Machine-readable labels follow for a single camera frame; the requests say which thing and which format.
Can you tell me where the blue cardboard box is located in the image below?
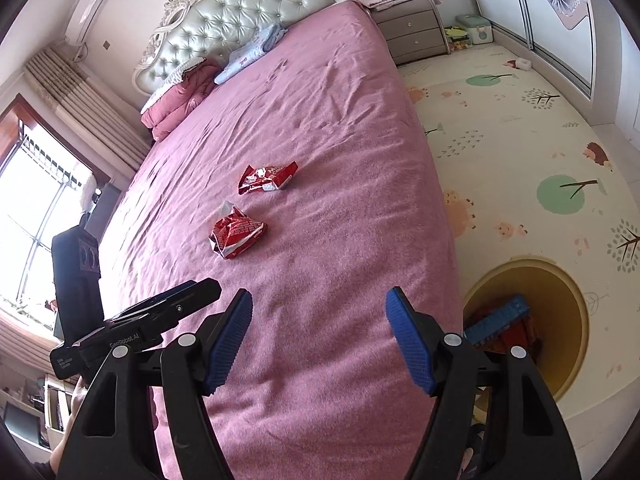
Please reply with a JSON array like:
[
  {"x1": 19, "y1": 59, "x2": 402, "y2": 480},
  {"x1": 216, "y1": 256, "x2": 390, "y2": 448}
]
[{"x1": 465, "y1": 296, "x2": 532, "y2": 348}]

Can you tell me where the red snack wrapper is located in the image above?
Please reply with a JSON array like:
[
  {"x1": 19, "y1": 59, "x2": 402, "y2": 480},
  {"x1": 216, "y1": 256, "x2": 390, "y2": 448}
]
[
  {"x1": 208, "y1": 201, "x2": 267, "y2": 260},
  {"x1": 237, "y1": 161, "x2": 299, "y2": 195}
]

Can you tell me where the light blue folded blanket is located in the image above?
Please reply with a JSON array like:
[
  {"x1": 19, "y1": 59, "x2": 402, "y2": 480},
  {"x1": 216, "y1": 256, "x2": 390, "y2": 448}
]
[{"x1": 214, "y1": 22, "x2": 290, "y2": 85}]

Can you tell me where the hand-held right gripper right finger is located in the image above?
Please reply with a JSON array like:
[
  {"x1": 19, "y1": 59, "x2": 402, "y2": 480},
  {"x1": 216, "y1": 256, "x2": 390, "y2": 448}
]
[{"x1": 385, "y1": 286, "x2": 581, "y2": 480}]

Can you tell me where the bed with pink sheet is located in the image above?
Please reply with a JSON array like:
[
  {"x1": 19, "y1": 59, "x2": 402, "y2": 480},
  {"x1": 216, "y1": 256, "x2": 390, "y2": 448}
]
[{"x1": 97, "y1": 0, "x2": 466, "y2": 480}]

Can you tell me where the window with brown frame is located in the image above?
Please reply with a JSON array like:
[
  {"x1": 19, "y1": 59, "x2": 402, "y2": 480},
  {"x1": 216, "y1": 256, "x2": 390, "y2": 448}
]
[{"x1": 0, "y1": 92, "x2": 116, "y2": 321}]

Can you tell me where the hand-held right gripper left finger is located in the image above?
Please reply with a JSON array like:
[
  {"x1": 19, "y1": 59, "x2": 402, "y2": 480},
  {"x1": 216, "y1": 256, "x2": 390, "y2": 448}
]
[{"x1": 65, "y1": 289, "x2": 253, "y2": 480}]

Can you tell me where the pile of small toys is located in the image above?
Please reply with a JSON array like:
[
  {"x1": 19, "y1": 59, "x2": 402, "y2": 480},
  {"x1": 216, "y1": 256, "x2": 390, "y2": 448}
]
[{"x1": 444, "y1": 25, "x2": 473, "y2": 53}]

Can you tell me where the white floral sliding wardrobe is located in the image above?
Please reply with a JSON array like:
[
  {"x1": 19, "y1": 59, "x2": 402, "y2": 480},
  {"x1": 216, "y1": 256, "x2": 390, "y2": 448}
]
[{"x1": 457, "y1": 0, "x2": 640, "y2": 126}]

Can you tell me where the beige pleated curtain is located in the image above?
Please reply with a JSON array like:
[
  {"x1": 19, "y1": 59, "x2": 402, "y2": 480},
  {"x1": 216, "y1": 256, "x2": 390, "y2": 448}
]
[{"x1": 25, "y1": 42, "x2": 153, "y2": 178}]

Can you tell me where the green and white storage box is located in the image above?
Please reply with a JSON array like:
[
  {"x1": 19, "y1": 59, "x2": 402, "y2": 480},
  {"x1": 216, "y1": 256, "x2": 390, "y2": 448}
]
[{"x1": 454, "y1": 14, "x2": 493, "y2": 45}]

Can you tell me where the folded pink quilt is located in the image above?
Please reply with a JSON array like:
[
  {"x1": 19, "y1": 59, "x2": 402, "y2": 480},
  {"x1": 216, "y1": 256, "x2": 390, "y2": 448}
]
[{"x1": 140, "y1": 57, "x2": 223, "y2": 143}]

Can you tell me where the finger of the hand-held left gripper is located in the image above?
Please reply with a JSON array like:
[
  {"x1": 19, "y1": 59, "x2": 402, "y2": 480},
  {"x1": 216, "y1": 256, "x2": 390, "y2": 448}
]
[
  {"x1": 107, "y1": 278, "x2": 222, "y2": 333},
  {"x1": 122, "y1": 282, "x2": 198, "y2": 313}
]

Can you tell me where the yellow round bin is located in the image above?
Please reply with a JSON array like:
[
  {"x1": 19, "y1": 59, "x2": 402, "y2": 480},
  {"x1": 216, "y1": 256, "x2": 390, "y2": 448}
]
[{"x1": 462, "y1": 256, "x2": 591, "y2": 403}]

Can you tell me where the grey nightstand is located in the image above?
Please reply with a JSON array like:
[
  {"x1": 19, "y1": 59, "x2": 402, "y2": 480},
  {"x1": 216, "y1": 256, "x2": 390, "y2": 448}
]
[{"x1": 372, "y1": 0, "x2": 447, "y2": 66}]

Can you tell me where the cream printed play mat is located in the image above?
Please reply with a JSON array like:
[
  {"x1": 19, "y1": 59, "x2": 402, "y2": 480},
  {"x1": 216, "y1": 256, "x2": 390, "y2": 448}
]
[{"x1": 397, "y1": 42, "x2": 640, "y2": 411}]

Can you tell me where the white air conditioner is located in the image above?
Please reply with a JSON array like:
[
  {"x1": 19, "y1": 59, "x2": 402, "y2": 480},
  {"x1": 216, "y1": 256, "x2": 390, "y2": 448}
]
[{"x1": 64, "y1": 0, "x2": 112, "y2": 46}]

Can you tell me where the dark window bench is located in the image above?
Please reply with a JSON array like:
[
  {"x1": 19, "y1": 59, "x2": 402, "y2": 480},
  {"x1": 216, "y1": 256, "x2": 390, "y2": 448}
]
[{"x1": 80, "y1": 182, "x2": 123, "y2": 246}]

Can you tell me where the white shelf unit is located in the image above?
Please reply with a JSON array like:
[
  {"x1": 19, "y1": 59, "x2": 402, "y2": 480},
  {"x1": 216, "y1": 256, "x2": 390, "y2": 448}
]
[{"x1": 0, "y1": 375, "x2": 76, "y2": 453}]

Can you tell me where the person's left hand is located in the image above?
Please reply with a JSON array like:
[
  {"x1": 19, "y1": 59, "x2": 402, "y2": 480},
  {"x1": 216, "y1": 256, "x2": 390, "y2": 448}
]
[{"x1": 69, "y1": 376, "x2": 92, "y2": 430}]

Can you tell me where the tufted grey-green headboard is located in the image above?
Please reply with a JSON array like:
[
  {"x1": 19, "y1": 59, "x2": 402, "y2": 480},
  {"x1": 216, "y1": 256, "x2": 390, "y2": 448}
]
[{"x1": 131, "y1": 0, "x2": 358, "y2": 96}]

